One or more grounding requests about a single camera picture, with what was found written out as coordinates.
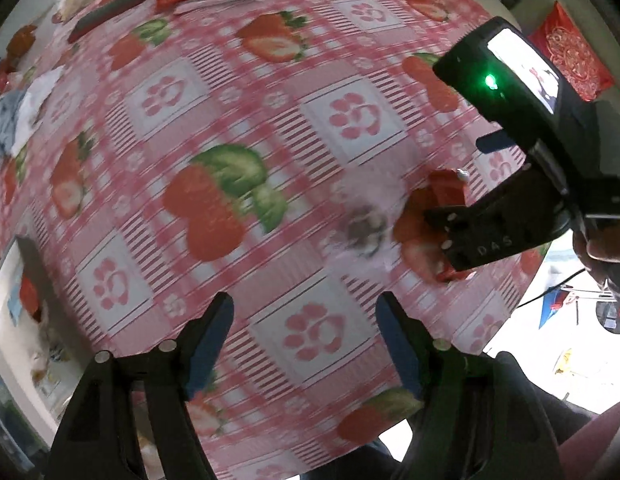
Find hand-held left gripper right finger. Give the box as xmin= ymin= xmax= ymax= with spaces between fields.
xmin=376 ymin=292 xmax=561 ymax=480

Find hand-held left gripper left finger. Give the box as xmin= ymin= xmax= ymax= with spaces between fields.
xmin=49 ymin=292 xmax=236 ymax=480

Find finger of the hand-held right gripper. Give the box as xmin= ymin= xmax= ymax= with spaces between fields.
xmin=476 ymin=131 xmax=515 ymax=154
xmin=424 ymin=162 xmax=573 ymax=272

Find dark snack bar clear wrapper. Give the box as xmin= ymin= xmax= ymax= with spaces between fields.
xmin=332 ymin=200 xmax=393 ymax=261

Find person's right hand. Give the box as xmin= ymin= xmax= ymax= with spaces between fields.
xmin=572 ymin=212 xmax=620 ymax=301

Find red patterned cushion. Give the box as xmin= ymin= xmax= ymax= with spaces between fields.
xmin=527 ymin=1 xmax=616 ymax=102

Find round dark object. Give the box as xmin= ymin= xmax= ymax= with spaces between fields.
xmin=595 ymin=295 xmax=620 ymax=333

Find strawberry print checked tablecloth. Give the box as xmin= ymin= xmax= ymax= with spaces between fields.
xmin=0 ymin=0 xmax=556 ymax=480

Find person's dark pants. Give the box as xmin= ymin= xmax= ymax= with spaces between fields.
xmin=490 ymin=350 xmax=608 ymax=480

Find crumpled white blue cloth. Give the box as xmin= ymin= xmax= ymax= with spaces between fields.
xmin=0 ymin=67 xmax=66 ymax=161

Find dark rectangular box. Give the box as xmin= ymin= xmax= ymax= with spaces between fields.
xmin=67 ymin=0 xmax=153 ymax=43

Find orange packet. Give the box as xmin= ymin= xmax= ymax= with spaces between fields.
xmin=5 ymin=24 xmax=38 ymax=61

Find black cable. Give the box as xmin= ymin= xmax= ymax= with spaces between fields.
xmin=515 ymin=267 xmax=591 ymax=311

